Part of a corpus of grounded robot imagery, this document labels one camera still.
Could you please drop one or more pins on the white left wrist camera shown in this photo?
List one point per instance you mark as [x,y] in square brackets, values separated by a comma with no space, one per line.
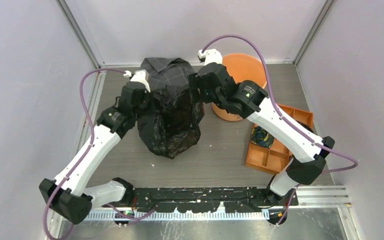
[140,76]

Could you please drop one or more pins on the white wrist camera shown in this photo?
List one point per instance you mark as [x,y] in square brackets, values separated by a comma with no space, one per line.
[210,56]
[140,76]

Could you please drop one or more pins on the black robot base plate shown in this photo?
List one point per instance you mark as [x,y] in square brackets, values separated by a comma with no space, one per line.
[245,199]

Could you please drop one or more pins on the grey checked cloth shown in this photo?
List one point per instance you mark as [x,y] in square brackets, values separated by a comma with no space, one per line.
[167,77]

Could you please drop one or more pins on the orange plastic trash bin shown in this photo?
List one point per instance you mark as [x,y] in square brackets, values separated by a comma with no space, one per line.
[243,67]

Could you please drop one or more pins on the black plastic trash bag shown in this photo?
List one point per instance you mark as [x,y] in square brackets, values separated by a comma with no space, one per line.
[171,123]

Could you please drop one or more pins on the dark blue patterned rolled item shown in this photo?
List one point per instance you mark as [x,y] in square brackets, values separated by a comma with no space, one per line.
[261,137]

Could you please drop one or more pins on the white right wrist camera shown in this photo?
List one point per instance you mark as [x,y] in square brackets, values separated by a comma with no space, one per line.
[210,56]

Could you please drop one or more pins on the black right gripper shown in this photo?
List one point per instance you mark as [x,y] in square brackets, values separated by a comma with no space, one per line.
[194,83]

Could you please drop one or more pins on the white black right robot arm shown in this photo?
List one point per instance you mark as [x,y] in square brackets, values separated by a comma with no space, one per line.
[253,103]

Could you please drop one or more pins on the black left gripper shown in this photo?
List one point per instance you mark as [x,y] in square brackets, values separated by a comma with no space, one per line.
[148,95]

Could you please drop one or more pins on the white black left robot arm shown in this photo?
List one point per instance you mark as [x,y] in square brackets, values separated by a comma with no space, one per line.
[67,194]

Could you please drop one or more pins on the black orange rolled item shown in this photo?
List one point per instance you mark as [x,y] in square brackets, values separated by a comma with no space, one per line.
[307,127]

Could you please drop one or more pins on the aluminium rail frame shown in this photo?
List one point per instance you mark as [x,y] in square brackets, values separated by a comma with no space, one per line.
[68,195]

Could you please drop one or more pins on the orange compartment tray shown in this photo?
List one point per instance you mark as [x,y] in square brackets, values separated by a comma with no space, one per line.
[273,160]

